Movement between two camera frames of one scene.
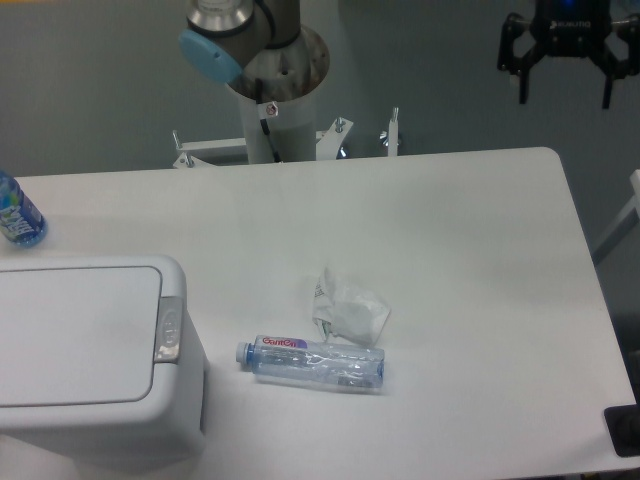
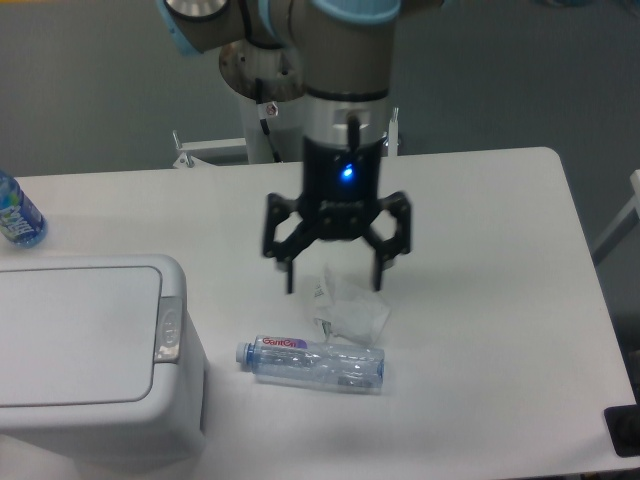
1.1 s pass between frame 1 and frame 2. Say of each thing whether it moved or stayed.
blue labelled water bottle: stayed
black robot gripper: moved
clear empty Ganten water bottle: stayed
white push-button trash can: stayed
